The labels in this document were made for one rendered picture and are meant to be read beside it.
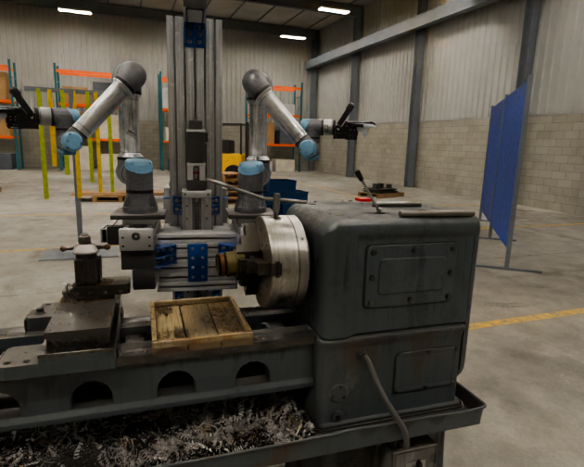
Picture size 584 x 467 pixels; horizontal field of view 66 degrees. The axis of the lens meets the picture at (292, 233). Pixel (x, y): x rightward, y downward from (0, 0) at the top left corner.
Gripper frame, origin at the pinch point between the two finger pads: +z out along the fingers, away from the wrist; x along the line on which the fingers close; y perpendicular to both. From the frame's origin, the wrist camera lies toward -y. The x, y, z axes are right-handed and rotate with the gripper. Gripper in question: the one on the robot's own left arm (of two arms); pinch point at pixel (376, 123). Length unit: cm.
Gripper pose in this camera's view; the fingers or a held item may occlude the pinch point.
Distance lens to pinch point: 218.2
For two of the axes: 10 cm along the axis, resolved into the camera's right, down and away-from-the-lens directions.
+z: 9.9, 0.6, -1.5
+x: -1.6, 3.2, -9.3
